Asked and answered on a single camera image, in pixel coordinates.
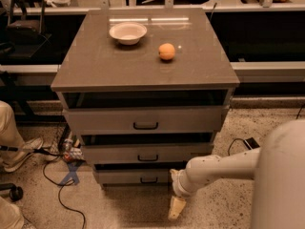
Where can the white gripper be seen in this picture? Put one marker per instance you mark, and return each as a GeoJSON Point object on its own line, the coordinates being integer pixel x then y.
{"type": "Point", "coordinates": [181, 185]}

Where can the grey bottom drawer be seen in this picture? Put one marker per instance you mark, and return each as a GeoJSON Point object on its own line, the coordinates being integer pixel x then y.
{"type": "Point", "coordinates": [135, 173]}

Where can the grey drawer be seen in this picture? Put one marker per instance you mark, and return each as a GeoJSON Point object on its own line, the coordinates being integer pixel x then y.
{"type": "Point", "coordinates": [135, 173]}
{"type": "Point", "coordinates": [164, 120]}
{"type": "Point", "coordinates": [142, 153]}

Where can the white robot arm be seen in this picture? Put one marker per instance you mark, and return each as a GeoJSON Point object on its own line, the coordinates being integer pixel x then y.
{"type": "Point", "coordinates": [278, 171]}

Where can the grey middle drawer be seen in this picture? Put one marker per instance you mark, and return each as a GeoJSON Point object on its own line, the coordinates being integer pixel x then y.
{"type": "Point", "coordinates": [142, 153]}

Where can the grey drawer cabinet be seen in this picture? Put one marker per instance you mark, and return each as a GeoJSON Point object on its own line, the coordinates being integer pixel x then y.
{"type": "Point", "coordinates": [100, 73]}

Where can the grey top drawer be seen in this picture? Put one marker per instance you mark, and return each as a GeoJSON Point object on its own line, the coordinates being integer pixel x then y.
{"type": "Point", "coordinates": [164, 120]}

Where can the black phone device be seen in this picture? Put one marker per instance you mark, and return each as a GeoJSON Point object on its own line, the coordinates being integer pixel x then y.
{"type": "Point", "coordinates": [251, 143]}

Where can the blue tape cross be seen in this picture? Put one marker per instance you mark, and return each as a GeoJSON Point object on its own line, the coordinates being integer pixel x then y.
{"type": "Point", "coordinates": [72, 173]}

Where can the plastic bottle on floor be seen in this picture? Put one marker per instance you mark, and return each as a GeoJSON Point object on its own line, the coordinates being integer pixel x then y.
{"type": "Point", "coordinates": [67, 145]}

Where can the orange fruit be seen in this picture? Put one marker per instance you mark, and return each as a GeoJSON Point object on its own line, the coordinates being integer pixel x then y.
{"type": "Point", "coordinates": [166, 51]}

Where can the black chair wheel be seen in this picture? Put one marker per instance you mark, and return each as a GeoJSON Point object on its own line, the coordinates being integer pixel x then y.
{"type": "Point", "coordinates": [15, 192]}

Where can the person knee beige trousers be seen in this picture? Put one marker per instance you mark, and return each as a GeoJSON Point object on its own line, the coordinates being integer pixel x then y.
{"type": "Point", "coordinates": [10, 216]}

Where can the white sneaker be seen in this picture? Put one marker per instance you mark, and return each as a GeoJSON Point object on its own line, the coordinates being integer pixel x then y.
{"type": "Point", "coordinates": [24, 153]}

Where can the white bowl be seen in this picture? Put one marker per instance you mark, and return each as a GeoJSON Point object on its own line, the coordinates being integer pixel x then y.
{"type": "Point", "coordinates": [128, 33]}

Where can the person leg beige trousers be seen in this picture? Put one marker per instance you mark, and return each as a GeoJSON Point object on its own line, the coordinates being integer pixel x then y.
{"type": "Point", "coordinates": [9, 135]}

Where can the black chair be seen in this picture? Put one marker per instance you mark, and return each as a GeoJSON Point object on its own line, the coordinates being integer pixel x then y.
{"type": "Point", "coordinates": [23, 33]}

